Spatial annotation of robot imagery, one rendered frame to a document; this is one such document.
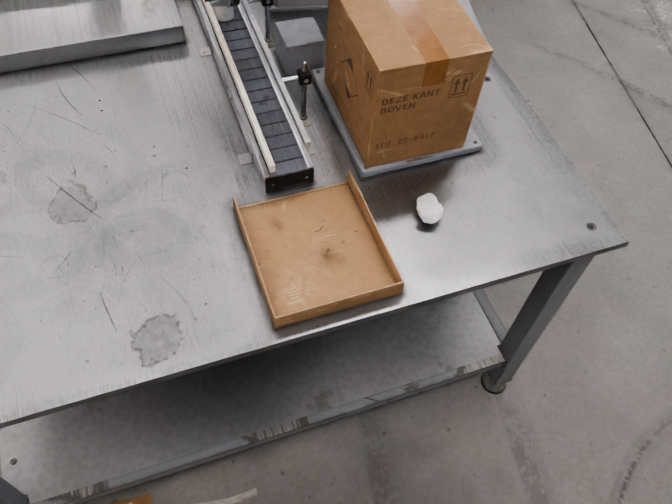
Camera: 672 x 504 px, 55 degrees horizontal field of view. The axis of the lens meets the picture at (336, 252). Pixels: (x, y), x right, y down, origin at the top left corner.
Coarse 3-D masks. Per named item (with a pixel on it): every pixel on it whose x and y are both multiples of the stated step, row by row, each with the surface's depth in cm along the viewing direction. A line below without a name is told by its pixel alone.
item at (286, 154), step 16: (208, 16) 166; (240, 16) 167; (224, 32) 163; (240, 32) 163; (240, 48) 159; (240, 64) 156; (256, 64) 156; (256, 80) 153; (256, 96) 150; (272, 96) 150; (256, 112) 147; (272, 112) 147; (272, 128) 144; (288, 128) 145; (272, 144) 142; (288, 144) 142; (288, 160) 139; (304, 160) 139; (272, 176) 136
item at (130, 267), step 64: (192, 0) 178; (64, 64) 160; (128, 64) 161; (192, 64) 163; (0, 128) 146; (64, 128) 148; (128, 128) 149; (192, 128) 150; (320, 128) 152; (512, 128) 156; (0, 192) 136; (64, 192) 137; (128, 192) 138; (192, 192) 139; (256, 192) 140; (384, 192) 142; (448, 192) 143; (512, 192) 144; (576, 192) 145; (0, 256) 127; (64, 256) 128; (128, 256) 129; (192, 256) 130; (448, 256) 133; (512, 256) 134; (576, 256) 135; (0, 320) 119; (64, 320) 120; (128, 320) 121; (192, 320) 121; (256, 320) 122; (320, 320) 123; (0, 384) 112; (64, 384) 113; (128, 384) 114
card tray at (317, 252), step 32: (320, 192) 141; (352, 192) 141; (256, 224) 135; (288, 224) 135; (320, 224) 136; (352, 224) 136; (256, 256) 130; (288, 256) 130; (320, 256) 131; (352, 256) 131; (384, 256) 131; (288, 288) 126; (320, 288) 127; (352, 288) 127; (384, 288) 123; (288, 320) 121
